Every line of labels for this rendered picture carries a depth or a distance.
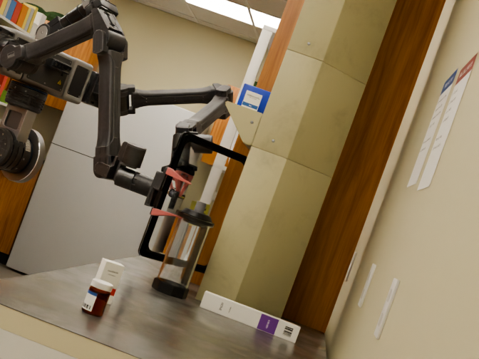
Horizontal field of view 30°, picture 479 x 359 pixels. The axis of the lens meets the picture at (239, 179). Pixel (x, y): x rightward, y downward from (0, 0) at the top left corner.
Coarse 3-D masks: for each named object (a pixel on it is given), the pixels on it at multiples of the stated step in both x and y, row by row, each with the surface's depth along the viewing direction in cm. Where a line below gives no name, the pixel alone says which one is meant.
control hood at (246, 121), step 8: (232, 104) 260; (232, 112) 259; (240, 112) 259; (248, 112) 259; (256, 112) 259; (240, 120) 259; (248, 120) 259; (256, 120) 259; (240, 128) 259; (248, 128) 259; (256, 128) 259; (240, 136) 259; (248, 136) 259; (248, 144) 259
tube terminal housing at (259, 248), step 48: (288, 96) 258; (336, 96) 264; (288, 144) 258; (336, 144) 268; (240, 192) 258; (288, 192) 260; (240, 240) 257; (288, 240) 264; (240, 288) 257; (288, 288) 269
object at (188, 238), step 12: (180, 216) 246; (192, 216) 245; (180, 228) 246; (192, 228) 245; (204, 228) 246; (180, 240) 245; (192, 240) 245; (204, 240) 248; (168, 252) 247; (180, 252) 245; (192, 252) 246; (168, 264) 246; (180, 264) 245; (192, 264) 247; (168, 276) 245; (180, 276) 245
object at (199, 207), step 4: (196, 204) 249; (200, 204) 248; (204, 204) 249; (196, 208) 249; (200, 208) 248; (204, 208) 249; (184, 212) 247; (188, 212) 246; (192, 212) 246; (196, 212) 246; (200, 212) 248; (196, 216) 245; (200, 216) 246; (204, 216) 246; (208, 216) 248; (208, 220) 247
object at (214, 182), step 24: (192, 144) 272; (192, 168) 274; (216, 168) 280; (240, 168) 286; (168, 192) 270; (192, 192) 276; (216, 192) 282; (168, 216) 272; (216, 216) 284; (168, 240) 274; (216, 240) 287
